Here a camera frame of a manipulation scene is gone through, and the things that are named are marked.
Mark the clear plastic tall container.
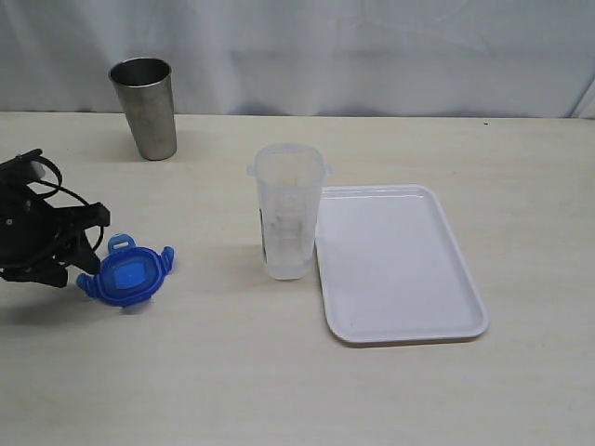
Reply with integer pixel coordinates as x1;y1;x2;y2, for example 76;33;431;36
246;143;330;281

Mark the blue plastic lid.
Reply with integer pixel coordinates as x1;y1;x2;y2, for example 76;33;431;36
75;233;175;308

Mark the white rectangular plastic tray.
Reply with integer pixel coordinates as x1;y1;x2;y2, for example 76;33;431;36
315;184;490;346

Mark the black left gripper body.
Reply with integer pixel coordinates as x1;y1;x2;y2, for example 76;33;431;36
1;149;68;288

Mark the stainless steel tumbler cup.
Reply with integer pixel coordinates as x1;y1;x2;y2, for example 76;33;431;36
108;57;178;161

